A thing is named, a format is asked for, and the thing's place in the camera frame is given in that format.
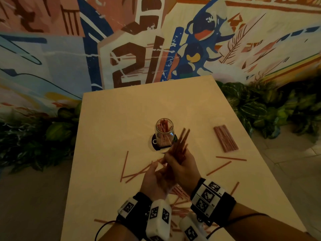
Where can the person's left hand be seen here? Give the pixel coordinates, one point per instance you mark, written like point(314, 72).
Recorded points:
point(154, 184)

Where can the person's right hand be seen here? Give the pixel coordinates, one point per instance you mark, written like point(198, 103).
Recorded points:
point(186, 173)

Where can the person's left fingers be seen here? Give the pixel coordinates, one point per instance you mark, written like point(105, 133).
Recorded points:
point(158, 168)

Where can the person's right fingers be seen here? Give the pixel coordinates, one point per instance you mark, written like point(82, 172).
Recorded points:
point(173, 159)

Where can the bunch of red straws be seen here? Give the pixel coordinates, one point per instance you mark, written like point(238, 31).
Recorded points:
point(181, 144)

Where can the person's right forearm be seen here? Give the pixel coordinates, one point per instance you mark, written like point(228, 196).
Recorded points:
point(253, 227)

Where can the person's left forearm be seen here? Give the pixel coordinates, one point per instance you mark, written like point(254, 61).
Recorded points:
point(117, 234)

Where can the black round coaster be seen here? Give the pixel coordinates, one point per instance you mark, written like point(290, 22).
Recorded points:
point(154, 145)

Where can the clear glass jar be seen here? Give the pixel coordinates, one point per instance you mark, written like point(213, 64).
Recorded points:
point(164, 134)

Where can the standing red straw cluster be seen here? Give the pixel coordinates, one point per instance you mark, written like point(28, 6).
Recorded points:
point(164, 131)

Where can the loose red straws spread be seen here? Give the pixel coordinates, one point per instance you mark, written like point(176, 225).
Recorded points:
point(179, 193)

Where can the clear packet of red straws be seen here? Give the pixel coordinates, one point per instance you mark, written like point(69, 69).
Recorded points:
point(225, 138)

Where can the green leafy plant hedge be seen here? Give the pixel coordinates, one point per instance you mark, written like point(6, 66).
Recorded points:
point(265, 107)
point(40, 138)

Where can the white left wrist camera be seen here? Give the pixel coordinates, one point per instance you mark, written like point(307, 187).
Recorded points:
point(159, 218)

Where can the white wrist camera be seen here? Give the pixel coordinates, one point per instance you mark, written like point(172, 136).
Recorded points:
point(191, 229)
point(159, 218)

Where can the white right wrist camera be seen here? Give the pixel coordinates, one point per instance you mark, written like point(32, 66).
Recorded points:
point(191, 229)

